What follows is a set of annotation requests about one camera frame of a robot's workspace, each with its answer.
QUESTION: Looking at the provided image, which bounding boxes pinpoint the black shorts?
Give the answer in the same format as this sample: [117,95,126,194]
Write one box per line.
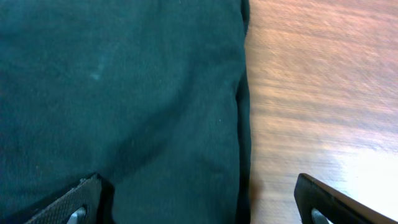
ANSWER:
[1,0,251,223]

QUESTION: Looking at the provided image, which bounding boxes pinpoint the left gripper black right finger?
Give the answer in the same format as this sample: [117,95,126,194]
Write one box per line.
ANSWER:
[294,173,397,224]

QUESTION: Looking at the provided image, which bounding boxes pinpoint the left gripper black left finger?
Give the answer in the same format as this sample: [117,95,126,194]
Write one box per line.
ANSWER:
[24,174,102,224]

